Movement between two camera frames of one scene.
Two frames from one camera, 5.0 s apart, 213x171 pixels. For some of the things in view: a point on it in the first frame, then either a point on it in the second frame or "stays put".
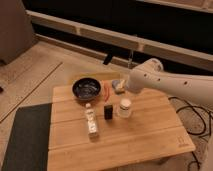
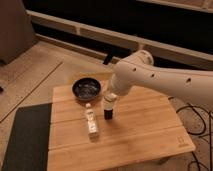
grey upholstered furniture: x=16 y=30 stays put
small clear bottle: x=91 y=120 stays put
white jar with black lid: x=124 y=108 to x=108 y=100
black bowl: x=86 y=88 stays put
